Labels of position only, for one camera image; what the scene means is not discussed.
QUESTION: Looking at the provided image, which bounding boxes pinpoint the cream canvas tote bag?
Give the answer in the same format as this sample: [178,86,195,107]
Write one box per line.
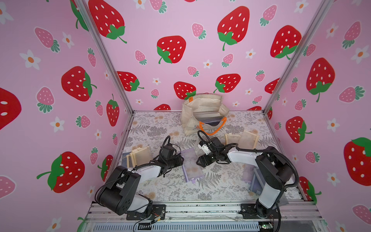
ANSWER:
[181,94,230,136]

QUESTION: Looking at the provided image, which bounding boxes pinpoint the purple mesh pouch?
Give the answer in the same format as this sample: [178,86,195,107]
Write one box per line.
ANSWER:
[181,148,204,184]

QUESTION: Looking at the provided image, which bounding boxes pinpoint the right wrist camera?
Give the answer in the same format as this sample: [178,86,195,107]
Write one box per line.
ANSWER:
[198,141,212,155]

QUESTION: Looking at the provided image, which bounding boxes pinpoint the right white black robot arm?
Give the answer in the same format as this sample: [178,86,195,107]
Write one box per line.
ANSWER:
[196,130,300,218]

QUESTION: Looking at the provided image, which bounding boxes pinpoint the grey pouch near right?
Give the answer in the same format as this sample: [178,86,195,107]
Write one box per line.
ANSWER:
[243,163,289,204]

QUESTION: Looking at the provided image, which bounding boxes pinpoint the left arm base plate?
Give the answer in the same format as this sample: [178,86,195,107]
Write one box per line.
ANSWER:
[126,204,166,221]

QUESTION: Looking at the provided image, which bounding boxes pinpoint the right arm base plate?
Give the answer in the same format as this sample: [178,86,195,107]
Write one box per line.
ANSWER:
[238,204,282,219]

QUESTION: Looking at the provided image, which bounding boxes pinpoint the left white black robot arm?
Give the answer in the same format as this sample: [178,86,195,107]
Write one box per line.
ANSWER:
[95,135,184,219]

